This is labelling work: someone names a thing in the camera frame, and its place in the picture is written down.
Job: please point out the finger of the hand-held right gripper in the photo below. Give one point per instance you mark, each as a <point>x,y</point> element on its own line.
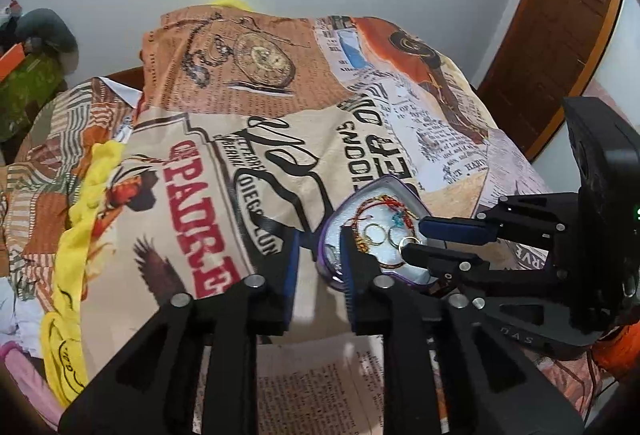
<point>435,260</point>
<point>452,229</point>

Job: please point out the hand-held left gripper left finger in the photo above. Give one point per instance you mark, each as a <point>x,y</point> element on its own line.
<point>293,280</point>

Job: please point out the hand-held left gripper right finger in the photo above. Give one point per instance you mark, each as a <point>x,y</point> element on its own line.
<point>350,287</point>

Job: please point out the gold hoop earring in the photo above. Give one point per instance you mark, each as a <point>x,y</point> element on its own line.
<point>390,237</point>
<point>364,234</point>

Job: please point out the purple heart-shaped jewelry box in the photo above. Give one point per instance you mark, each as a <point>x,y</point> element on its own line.
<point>330,240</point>

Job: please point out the orange garment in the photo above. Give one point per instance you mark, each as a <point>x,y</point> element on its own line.
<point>617,350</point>

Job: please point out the printed newspaper pattern blanket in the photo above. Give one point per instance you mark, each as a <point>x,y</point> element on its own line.
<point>200,125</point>

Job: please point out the wooden door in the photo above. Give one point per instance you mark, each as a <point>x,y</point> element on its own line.
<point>555,30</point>

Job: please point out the yellow cloth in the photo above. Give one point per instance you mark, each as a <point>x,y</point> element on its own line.
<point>75,255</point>

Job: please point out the yellow plush cushion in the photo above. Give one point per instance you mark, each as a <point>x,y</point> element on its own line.
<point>232,1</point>

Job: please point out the pink cloth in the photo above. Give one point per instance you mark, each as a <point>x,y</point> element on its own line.
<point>25,380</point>

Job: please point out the green patterned cloth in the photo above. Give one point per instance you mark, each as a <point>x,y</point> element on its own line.
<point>30,90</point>

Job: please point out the grey plush toy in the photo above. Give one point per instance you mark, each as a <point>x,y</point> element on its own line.
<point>47,35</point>

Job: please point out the orange box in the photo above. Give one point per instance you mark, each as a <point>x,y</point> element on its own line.
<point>10,62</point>

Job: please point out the white patterned cloth bundle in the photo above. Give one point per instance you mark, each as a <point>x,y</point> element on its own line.
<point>9,10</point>

